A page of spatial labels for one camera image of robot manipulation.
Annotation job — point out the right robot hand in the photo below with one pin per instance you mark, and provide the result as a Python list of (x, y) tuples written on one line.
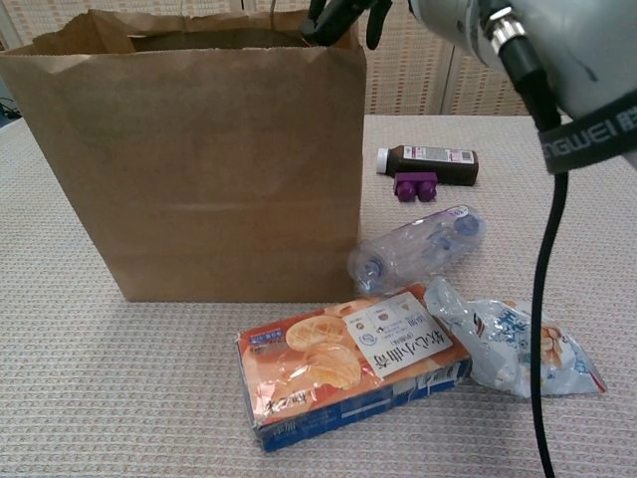
[(328, 20)]

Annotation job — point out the clear plastic bottle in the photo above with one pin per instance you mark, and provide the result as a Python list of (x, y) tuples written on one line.
[(408, 249)]

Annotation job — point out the orange biscuit box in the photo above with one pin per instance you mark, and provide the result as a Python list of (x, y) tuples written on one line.
[(308, 378)]

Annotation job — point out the white blue snack bag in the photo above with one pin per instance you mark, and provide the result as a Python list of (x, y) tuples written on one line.
[(492, 343)]

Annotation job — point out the dark bottle white cap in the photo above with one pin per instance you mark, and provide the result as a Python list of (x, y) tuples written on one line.
[(438, 167)]

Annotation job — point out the brown paper bag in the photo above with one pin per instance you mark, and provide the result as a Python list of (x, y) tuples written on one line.
[(199, 164)]

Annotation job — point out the beige folding screen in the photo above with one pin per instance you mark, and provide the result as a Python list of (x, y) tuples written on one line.
[(423, 70)]

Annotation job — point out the purple toy brick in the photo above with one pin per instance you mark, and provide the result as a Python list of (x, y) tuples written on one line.
[(417, 188)]

